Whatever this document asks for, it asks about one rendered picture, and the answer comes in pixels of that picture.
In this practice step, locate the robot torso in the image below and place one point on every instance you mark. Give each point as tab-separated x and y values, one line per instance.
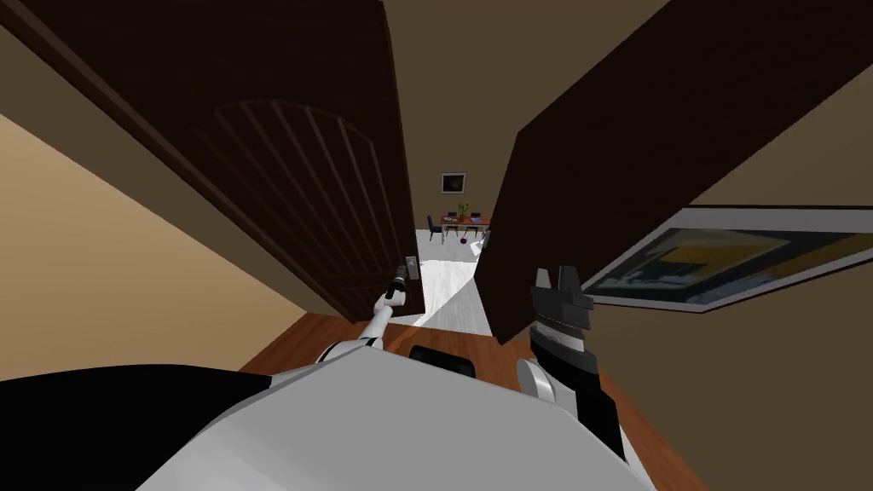
382	429

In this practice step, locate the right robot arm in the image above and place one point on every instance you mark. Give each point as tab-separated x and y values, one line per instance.
588	390

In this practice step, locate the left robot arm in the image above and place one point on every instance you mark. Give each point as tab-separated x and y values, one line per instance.
102	423

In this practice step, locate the dark dining chair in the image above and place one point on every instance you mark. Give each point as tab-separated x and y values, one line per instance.
434	226

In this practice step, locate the small dark framed picture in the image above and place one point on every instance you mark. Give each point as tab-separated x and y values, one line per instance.
453	183

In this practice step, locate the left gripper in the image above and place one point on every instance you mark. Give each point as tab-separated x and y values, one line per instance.
397	281

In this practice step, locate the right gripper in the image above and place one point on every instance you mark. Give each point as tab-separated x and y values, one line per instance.
562	308

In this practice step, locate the dark brown door leaf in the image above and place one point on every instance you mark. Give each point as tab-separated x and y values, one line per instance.
273	136

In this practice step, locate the large framed abstract picture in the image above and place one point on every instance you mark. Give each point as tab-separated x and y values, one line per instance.
723	262

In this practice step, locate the wooden dining table with plant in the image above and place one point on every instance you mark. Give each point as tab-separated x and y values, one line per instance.
466	219

